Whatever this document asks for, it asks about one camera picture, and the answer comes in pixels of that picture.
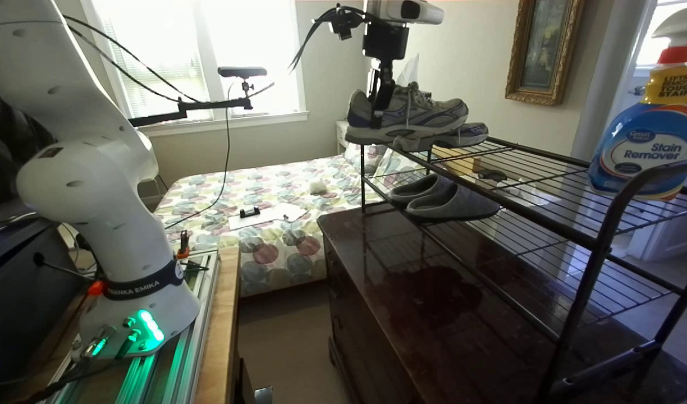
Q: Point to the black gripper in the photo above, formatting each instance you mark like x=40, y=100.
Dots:
x=388, y=41

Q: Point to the metal rail robot base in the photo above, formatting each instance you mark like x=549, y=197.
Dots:
x=171, y=372

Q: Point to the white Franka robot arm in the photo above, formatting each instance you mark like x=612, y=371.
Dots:
x=82, y=187

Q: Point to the tissue box with white tissue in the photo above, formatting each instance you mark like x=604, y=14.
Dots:
x=409, y=74

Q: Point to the white pillow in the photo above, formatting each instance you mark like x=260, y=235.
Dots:
x=353, y=158

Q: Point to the grey slipper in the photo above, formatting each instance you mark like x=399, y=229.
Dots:
x=414, y=187
x=447, y=203

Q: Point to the wooden block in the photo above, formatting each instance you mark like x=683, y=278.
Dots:
x=463, y=159

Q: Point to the small white lump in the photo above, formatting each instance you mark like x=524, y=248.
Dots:
x=318, y=187

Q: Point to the white paper sheet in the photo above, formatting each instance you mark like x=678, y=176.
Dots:
x=283, y=213

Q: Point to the gold framed picture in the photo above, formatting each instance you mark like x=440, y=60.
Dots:
x=542, y=45

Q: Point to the small black item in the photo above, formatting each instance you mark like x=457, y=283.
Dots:
x=250, y=212

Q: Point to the bed with floral sheet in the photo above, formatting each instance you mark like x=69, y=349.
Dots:
x=283, y=253

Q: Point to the white curtain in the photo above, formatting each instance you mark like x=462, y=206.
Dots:
x=604, y=90

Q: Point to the dark brown wooden dresser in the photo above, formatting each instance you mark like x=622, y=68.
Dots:
x=435, y=329

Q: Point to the small brown bottle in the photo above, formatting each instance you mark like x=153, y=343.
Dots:
x=183, y=248

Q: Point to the blue stain remover spray bottle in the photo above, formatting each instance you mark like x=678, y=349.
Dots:
x=643, y=141

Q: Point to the light wooden table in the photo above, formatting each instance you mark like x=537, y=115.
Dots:
x=219, y=338

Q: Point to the metal knob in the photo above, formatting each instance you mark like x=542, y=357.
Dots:
x=263, y=396

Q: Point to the green status light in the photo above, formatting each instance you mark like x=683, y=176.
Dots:
x=143, y=331

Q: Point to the red button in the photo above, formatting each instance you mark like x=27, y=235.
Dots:
x=97, y=287

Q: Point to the black equipment case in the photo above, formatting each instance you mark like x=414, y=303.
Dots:
x=22, y=298

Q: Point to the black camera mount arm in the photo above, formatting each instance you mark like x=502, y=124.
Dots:
x=209, y=104

